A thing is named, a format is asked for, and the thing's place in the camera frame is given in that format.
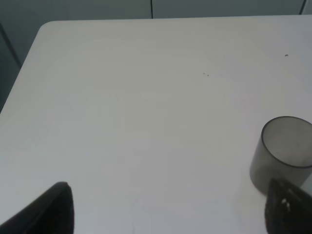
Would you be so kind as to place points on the smoky transparent plastic cup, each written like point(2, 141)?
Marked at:
point(284, 150)

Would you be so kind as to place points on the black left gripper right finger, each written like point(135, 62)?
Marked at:
point(288, 209)

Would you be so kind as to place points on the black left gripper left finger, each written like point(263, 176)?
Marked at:
point(51, 213)

